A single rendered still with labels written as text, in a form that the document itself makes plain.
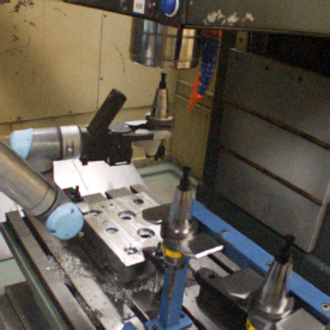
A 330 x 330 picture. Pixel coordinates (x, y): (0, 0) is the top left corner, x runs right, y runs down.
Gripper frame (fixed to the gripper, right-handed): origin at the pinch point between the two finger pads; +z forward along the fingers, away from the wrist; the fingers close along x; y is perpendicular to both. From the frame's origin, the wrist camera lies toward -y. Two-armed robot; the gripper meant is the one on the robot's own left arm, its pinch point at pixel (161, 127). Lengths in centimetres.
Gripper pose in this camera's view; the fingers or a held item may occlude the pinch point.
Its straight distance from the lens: 102.2
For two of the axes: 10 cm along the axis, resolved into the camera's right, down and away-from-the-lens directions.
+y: -0.9, 9.0, 4.2
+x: 4.0, 4.2, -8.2
